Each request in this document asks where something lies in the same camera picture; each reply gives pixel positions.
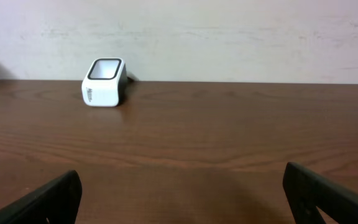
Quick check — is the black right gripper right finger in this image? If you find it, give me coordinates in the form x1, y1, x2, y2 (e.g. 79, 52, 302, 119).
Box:
282, 162, 358, 223

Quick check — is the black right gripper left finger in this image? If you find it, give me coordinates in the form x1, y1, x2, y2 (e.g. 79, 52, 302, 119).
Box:
0, 170, 82, 224

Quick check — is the white barcode scanner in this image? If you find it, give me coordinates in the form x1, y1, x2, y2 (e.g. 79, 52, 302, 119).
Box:
81, 58, 128, 107

